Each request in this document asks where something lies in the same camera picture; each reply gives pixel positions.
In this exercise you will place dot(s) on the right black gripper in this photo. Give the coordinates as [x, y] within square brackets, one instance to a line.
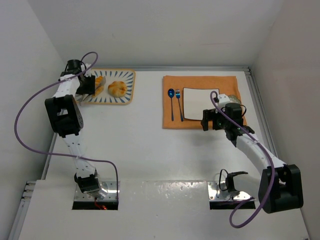
[209, 119]

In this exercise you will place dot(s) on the metal base plate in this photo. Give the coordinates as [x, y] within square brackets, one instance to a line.
[215, 194]
[107, 193]

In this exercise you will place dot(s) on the blue metal spoon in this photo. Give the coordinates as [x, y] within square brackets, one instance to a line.
[171, 94]

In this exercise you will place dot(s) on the orange cloth placemat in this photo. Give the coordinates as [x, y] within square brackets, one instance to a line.
[226, 84]

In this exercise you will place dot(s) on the small floral sauce dish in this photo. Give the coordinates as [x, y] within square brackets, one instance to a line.
[234, 99]

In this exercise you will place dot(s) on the blue metal fork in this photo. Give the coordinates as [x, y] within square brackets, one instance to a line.
[178, 96]

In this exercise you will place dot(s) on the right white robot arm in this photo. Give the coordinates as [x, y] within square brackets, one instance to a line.
[279, 187]

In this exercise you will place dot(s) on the white square plate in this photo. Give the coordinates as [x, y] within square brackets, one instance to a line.
[195, 101]

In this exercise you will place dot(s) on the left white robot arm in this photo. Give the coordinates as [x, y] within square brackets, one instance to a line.
[66, 120]

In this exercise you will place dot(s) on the blue patterned rectangular tray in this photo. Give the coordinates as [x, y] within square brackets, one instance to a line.
[127, 76]

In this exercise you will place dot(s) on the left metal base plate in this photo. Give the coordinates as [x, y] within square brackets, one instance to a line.
[107, 193]

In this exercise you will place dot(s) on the silver metal tongs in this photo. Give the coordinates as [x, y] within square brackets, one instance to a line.
[85, 97]

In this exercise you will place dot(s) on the round golden bread roll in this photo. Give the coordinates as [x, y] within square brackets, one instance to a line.
[117, 89]

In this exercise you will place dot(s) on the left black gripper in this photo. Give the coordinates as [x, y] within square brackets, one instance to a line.
[87, 85]

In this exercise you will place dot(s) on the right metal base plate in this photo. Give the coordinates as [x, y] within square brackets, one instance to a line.
[215, 194]

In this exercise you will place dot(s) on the orange striped croissant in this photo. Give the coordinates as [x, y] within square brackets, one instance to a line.
[99, 86]

